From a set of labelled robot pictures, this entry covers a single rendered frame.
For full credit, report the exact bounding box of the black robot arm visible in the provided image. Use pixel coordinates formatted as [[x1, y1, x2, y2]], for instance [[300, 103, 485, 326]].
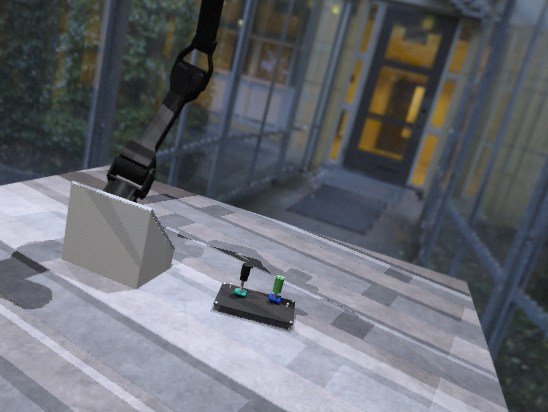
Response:
[[103, 0, 224, 203]]

